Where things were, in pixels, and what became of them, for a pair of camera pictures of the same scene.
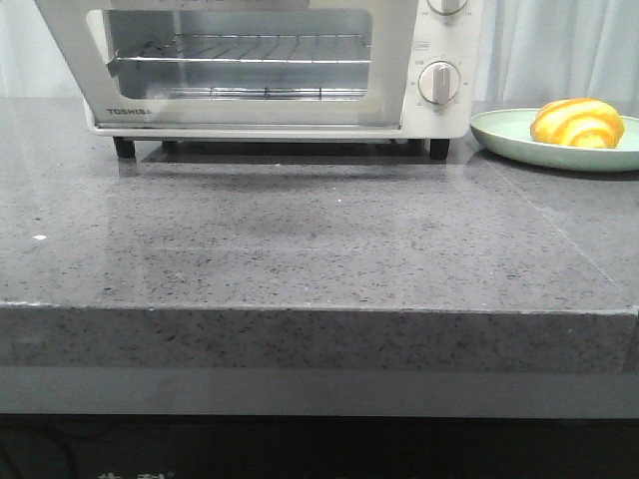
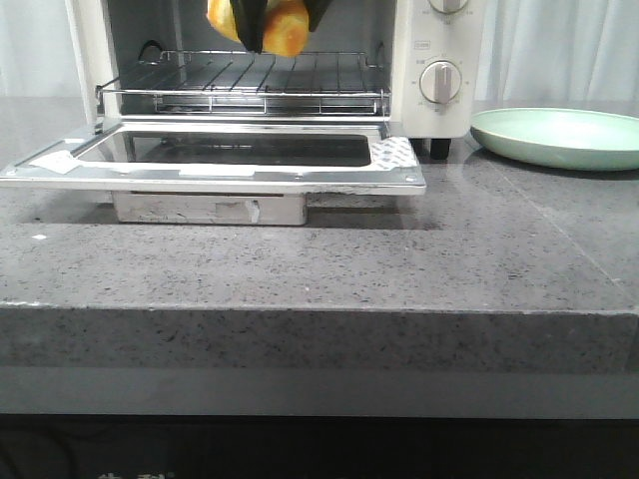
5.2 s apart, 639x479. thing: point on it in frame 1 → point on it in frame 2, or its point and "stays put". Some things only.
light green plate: (507, 133) stays put
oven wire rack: (252, 48) → (257, 84)
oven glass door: (240, 64) → (359, 158)
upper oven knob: (446, 7) stays put
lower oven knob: (438, 82) stays put
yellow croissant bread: (584, 122) → (286, 29)
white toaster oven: (276, 70) stays put
